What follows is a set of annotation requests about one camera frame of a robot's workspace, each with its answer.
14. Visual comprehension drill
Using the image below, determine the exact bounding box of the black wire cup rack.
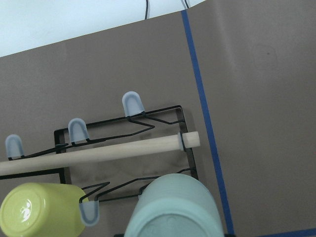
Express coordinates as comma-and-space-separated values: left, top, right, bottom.
0, 92, 200, 228

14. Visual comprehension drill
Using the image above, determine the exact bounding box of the yellow-green plastic cup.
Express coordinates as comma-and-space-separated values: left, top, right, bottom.
0, 183, 85, 237

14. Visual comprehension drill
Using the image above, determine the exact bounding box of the pale green plastic cup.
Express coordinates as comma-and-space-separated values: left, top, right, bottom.
124, 173, 224, 237

